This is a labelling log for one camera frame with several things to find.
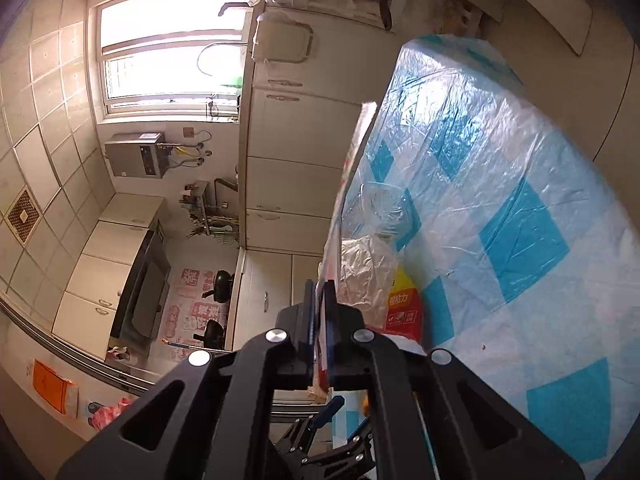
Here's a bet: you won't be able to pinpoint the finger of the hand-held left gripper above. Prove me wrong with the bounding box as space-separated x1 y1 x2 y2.
274 396 347 466
300 412 377 480

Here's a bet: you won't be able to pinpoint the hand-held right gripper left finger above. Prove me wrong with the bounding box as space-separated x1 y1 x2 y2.
55 281 317 480

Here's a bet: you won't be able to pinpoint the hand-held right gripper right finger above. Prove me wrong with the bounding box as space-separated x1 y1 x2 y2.
318 281 586 480

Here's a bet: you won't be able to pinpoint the clear plastic bag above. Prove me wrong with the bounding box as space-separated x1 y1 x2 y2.
337 234 401 311

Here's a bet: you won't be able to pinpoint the red and yellow packet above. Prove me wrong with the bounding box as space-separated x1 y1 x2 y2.
384 265 426 343

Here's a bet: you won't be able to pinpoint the black kettle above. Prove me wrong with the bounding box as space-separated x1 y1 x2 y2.
201 270 236 306

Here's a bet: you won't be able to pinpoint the black pot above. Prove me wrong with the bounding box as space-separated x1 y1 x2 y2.
192 320 226 351

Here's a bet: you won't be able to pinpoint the printed backsplash sheet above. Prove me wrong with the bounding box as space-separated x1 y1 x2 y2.
160 265 236 361

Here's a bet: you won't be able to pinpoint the clear plastic bottle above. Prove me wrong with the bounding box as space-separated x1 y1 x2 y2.
357 180 416 237

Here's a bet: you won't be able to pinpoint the cream base cabinets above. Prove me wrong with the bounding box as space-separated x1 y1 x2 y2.
225 2 362 356

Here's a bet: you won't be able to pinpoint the metal dish rack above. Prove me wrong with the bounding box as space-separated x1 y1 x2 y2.
180 178 241 248

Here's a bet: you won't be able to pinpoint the black range hood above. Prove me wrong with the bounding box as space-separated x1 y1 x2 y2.
109 230 172 351

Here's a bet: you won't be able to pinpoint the red plastic bag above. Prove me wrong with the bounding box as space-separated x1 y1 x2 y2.
87 396 133 431

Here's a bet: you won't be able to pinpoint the blue checked tablecloth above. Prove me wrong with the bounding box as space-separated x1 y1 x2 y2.
320 34 640 480

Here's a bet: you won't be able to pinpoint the metal water heater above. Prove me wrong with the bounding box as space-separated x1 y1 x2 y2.
104 131 168 179

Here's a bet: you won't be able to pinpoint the orange label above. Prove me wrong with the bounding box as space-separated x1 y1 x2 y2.
32 360 71 415

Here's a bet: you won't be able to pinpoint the white cutting board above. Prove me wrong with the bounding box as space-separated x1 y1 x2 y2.
251 14 316 63

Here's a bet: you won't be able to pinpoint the ceiling vent grille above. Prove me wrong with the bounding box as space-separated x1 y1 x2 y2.
6 185 43 246

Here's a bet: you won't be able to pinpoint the kitchen window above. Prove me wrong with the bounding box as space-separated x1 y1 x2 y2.
87 0 251 121

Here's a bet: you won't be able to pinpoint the water heater hoses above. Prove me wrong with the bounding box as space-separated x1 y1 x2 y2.
167 130 213 168

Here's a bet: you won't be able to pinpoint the cream wall cabinets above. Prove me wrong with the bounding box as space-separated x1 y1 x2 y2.
51 192 166 361

